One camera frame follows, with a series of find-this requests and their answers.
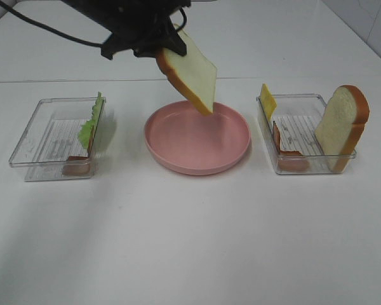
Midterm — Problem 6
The clear plastic tray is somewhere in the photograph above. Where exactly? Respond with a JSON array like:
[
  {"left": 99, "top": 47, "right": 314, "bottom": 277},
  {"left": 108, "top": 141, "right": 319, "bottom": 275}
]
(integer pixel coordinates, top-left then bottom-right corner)
[
  {"left": 256, "top": 93, "right": 357, "bottom": 175},
  {"left": 9, "top": 96, "right": 106, "bottom": 182}
]

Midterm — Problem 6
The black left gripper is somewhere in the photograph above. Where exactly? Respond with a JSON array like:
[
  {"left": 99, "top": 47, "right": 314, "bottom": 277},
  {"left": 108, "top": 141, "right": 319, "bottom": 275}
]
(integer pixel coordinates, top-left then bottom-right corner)
[{"left": 64, "top": 1, "right": 191, "bottom": 60}]

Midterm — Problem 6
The bacon strip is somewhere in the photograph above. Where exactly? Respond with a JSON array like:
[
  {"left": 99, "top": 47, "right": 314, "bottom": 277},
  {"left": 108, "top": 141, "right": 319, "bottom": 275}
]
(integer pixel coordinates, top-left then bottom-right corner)
[
  {"left": 62, "top": 127, "right": 95, "bottom": 176},
  {"left": 272, "top": 121, "right": 310, "bottom": 173}
]

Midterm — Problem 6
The green lettuce leaf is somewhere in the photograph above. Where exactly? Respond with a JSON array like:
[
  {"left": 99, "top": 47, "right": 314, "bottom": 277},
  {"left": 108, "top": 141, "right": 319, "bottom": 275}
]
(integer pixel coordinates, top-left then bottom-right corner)
[{"left": 78, "top": 92, "right": 105, "bottom": 153}]

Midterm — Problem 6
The yellow cheese slice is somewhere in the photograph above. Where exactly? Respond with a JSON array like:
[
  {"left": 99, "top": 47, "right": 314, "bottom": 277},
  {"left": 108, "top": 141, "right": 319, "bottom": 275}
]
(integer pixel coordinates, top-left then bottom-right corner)
[{"left": 260, "top": 83, "right": 277, "bottom": 122}]

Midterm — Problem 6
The pink round plate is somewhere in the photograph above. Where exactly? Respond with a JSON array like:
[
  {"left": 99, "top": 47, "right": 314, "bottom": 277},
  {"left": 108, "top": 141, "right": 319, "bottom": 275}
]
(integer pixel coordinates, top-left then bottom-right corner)
[{"left": 144, "top": 100, "right": 251, "bottom": 176}]

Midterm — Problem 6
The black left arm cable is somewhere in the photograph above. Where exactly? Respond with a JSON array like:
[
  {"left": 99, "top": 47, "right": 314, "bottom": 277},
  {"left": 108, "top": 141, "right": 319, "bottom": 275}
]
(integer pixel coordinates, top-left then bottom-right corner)
[{"left": 0, "top": 0, "right": 110, "bottom": 48}]

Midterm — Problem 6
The clear left plastic tray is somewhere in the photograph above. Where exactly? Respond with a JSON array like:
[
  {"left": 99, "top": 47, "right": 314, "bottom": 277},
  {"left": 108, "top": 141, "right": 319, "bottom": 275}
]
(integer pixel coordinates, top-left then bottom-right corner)
[{"left": 9, "top": 96, "right": 106, "bottom": 182}]

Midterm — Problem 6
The bread slice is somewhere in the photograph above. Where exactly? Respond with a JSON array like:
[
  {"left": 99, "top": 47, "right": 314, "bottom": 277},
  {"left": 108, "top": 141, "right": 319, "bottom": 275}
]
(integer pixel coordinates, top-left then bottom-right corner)
[
  {"left": 156, "top": 30, "right": 217, "bottom": 116},
  {"left": 314, "top": 85, "right": 370, "bottom": 173}
]

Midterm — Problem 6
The clear right plastic tray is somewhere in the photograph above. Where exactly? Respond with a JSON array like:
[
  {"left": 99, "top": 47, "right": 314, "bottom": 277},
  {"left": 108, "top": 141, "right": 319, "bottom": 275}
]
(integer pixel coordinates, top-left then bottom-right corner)
[{"left": 256, "top": 93, "right": 357, "bottom": 175}]

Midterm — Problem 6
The upright bread slice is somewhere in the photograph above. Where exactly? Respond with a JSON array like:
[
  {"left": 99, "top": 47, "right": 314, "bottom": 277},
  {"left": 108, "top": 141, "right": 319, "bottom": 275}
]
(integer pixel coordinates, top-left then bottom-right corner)
[{"left": 314, "top": 85, "right": 370, "bottom": 173}]

